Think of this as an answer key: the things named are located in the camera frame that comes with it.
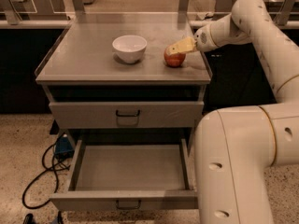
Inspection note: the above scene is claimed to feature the red apple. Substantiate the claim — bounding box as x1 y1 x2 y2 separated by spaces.
164 48 186 67

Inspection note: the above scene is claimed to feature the open grey lower drawer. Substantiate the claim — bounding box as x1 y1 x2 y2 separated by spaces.
50 140 197 211

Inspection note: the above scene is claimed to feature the closed grey upper drawer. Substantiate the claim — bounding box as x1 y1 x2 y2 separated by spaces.
50 102 204 129

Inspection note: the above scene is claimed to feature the black wheel bottom left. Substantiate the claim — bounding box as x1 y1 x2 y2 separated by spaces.
22 213 36 224

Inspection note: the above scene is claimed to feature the blue power box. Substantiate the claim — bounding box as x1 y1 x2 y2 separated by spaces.
54 134 74 157

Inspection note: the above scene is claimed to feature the grey cabinet background left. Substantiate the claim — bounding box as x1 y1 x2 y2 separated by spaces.
0 0 67 21

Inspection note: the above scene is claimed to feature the white ceramic bowl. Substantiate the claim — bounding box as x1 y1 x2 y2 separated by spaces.
112 35 148 63

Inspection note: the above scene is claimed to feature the black power cable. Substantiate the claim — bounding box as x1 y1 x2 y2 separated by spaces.
21 142 71 210

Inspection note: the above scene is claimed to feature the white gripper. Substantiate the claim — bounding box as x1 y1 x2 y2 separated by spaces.
165 25 215 55

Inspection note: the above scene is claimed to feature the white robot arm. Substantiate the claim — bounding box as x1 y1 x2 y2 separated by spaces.
165 0 299 224

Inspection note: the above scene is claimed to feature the grey metal drawer cabinet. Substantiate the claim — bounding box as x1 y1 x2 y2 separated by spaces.
35 12 213 212

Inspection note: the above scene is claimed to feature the white horizontal rail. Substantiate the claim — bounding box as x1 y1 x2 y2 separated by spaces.
0 21 299 30

